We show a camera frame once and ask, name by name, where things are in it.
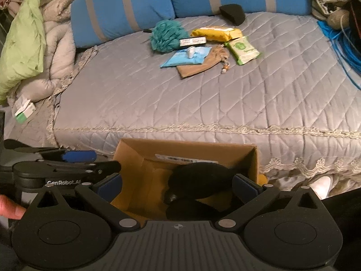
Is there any black sponge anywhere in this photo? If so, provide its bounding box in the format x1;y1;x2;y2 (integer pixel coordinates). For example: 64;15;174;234
219;4;246;25

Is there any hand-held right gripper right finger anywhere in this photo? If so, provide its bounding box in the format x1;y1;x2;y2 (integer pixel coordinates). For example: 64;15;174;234
216;174;326;231

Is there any yellow wipes packet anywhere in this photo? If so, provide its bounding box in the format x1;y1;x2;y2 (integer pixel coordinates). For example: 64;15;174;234
191;27;243;42

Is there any tan drawstring pouch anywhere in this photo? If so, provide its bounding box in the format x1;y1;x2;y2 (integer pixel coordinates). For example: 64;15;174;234
177;44;231;79

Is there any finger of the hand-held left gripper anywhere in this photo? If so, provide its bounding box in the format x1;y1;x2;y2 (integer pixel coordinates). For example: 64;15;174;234
44;160;122;176
4;139;98;164

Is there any brown cardboard box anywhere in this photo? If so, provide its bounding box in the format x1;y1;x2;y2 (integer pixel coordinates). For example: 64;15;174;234
111;139;259;221

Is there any black soft pad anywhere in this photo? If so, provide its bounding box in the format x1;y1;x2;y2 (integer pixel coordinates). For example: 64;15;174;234
165;162;246;221

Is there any blue tissue packet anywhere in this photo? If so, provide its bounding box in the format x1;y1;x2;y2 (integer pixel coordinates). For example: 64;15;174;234
160;47;211;69

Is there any small white carton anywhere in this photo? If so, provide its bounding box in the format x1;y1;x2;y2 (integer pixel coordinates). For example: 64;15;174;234
180;37;206;47

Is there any beige twine ball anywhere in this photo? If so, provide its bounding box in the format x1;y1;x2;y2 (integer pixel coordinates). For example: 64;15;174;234
327;9;351;29

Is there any person's left hand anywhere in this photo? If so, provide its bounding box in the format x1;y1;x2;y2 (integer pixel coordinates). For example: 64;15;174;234
0;195;28;221

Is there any teal bath loofah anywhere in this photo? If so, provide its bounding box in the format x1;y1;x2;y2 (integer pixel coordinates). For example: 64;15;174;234
149;20;185;54

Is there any light green blanket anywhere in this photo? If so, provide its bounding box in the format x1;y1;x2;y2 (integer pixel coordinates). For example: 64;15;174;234
0;0;80;105

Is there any green wipes packet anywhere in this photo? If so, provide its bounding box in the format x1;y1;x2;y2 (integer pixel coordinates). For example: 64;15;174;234
224;37;261;65

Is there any green and white carton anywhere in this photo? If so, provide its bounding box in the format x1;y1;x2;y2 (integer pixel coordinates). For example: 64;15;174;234
15;97;37;124

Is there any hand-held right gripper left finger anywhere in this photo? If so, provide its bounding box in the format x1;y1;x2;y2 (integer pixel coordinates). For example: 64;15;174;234
28;173;141;232

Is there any blue cable bundle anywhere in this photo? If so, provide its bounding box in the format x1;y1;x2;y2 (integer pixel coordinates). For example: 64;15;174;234
317;20;361;90

